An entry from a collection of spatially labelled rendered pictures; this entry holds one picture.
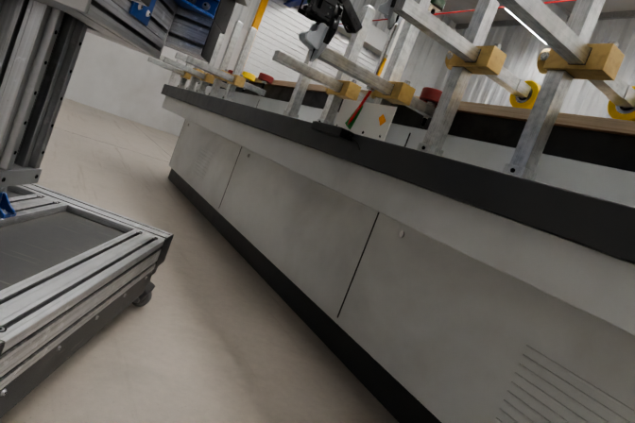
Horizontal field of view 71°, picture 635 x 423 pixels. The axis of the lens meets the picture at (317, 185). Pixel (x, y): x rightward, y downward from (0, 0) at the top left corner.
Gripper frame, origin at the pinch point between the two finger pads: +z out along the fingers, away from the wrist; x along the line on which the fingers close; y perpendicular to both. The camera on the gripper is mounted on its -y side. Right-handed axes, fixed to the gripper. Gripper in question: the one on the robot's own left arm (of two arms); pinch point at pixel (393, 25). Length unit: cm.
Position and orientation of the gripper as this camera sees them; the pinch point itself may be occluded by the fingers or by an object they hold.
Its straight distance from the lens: 130.5
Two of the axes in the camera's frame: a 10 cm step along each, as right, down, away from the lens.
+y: -7.4, -3.3, 5.9
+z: -3.6, 9.3, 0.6
